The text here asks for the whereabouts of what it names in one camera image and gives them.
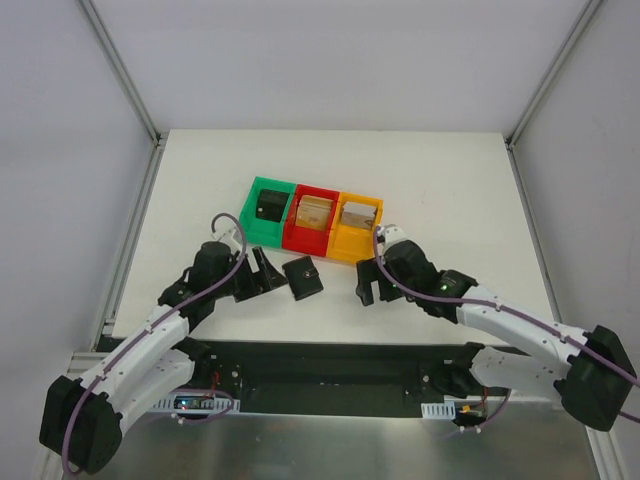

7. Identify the black leather card holder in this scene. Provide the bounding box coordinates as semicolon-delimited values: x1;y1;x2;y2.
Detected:
282;256;324;301

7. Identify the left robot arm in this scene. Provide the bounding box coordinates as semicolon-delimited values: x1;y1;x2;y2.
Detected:
39;241;287;474

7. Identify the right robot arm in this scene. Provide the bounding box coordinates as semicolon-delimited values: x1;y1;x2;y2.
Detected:
356;224;639;432

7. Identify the black card stack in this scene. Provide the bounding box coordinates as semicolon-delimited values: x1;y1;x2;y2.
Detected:
255;189;290;223

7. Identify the silver card stack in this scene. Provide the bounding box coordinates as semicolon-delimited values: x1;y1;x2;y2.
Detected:
340;201;377;230

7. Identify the gold card stack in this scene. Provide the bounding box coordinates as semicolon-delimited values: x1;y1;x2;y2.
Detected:
295;195;333;231

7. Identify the green plastic bin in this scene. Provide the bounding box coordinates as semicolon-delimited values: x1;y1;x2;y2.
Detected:
240;176;296;248

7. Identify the yellow plastic bin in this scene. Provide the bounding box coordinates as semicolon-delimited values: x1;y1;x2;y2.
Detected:
326;192;383;264

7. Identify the red plastic bin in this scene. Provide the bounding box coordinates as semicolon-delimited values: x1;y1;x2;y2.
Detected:
282;184;339;257

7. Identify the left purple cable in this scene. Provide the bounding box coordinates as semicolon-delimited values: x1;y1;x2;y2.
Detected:
62;213;249;475

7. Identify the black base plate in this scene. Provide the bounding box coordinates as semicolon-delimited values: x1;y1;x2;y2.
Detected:
97;335;531;419

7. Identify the left white cable duct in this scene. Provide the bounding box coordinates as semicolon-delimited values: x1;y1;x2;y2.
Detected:
148;392;241;415

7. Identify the white cable duct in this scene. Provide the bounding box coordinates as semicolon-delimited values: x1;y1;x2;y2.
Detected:
148;392;241;415
420;400;457;421

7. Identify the right white cable duct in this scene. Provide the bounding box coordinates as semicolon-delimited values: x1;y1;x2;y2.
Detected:
420;400;457;421

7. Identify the left aluminium frame post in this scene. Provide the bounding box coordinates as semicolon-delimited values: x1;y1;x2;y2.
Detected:
76;0;163;146

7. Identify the aluminium frame post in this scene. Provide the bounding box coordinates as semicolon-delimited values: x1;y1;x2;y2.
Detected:
505;0;606;151
76;0;163;146

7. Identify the right aluminium frame post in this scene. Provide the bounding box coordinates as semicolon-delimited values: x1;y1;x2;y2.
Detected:
505;0;606;151

